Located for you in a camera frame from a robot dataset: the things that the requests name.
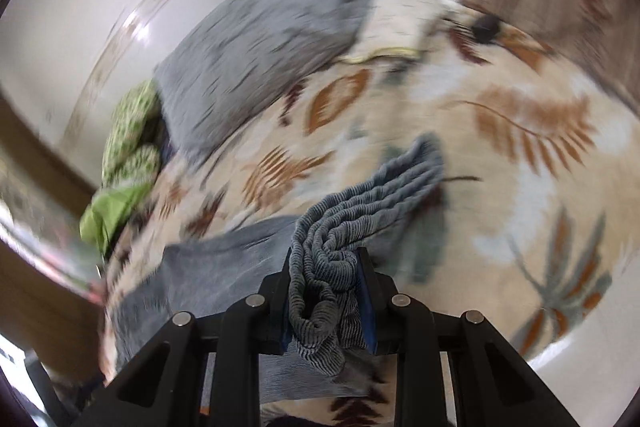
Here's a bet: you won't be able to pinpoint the grey washed denim pants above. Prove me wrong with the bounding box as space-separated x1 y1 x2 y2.
112 134 444 403

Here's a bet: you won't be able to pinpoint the leaf patterned beige bedspread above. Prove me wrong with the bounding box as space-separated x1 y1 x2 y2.
96 5 640 427

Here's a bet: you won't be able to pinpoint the green patterned quilt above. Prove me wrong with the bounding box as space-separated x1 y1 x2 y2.
79 80 160 255

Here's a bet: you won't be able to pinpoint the grey quilted pillow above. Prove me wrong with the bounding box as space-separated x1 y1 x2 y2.
154 0 372 167

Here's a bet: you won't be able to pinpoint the cream patterned pillow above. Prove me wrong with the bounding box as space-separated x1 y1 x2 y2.
338 0 462 64

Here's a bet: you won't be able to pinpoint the black charger with cable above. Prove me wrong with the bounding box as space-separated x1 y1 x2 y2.
471 13 501 44

